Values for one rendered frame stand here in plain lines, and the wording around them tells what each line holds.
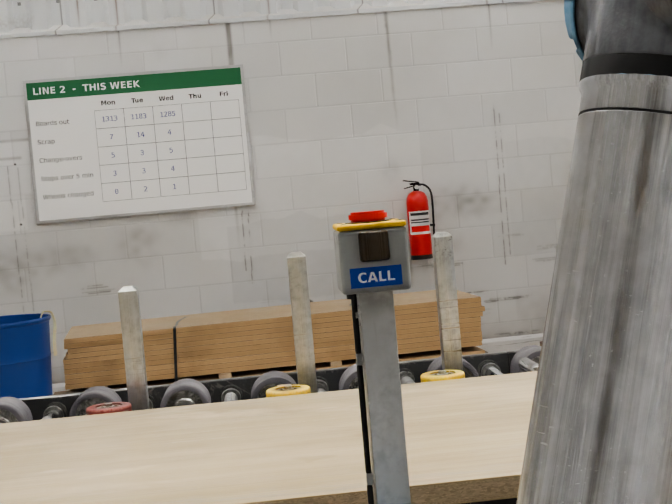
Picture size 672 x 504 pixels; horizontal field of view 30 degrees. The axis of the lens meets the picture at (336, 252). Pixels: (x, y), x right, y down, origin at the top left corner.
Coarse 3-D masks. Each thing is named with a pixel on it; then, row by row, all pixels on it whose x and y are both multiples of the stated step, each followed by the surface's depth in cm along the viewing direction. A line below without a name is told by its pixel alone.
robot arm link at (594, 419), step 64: (576, 0) 85; (640, 0) 78; (640, 64) 78; (576, 128) 83; (640, 128) 78; (576, 192) 81; (640, 192) 77; (576, 256) 80; (640, 256) 77; (576, 320) 79; (640, 320) 77; (576, 384) 78; (640, 384) 77; (576, 448) 78; (640, 448) 76
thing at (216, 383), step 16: (496, 352) 294; (512, 352) 293; (336, 368) 291; (416, 368) 291; (208, 384) 288; (224, 384) 288; (240, 384) 289; (336, 384) 290; (32, 400) 285; (48, 400) 286; (64, 400) 286; (160, 400) 287; (32, 416) 286
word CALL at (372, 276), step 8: (400, 264) 125; (352, 272) 125; (360, 272) 125; (368, 272) 125; (376, 272) 125; (384, 272) 125; (392, 272) 125; (400, 272) 126; (352, 280) 125; (360, 280) 125; (368, 280) 125; (376, 280) 125; (384, 280) 125; (392, 280) 126; (400, 280) 126; (352, 288) 125
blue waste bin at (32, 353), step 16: (0, 320) 700; (16, 320) 701; (32, 320) 659; (48, 320) 675; (0, 336) 650; (16, 336) 653; (32, 336) 660; (48, 336) 674; (0, 352) 650; (16, 352) 654; (32, 352) 660; (48, 352) 674; (0, 368) 652; (16, 368) 654; (32, 368) 660; (48, 368) 673; (0, 384) 652; (16, 384) 655; (32, 384) 660; (48, 384) 672
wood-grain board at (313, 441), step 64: (448, 384) 218; (512, 384) 212; (0, 448) 194; (64, 448) 190; (128, 448) 186; (192, 448) 181; (256, 448) 177; (320, 448) 174; (448, 448) 166; (512, 448) 163
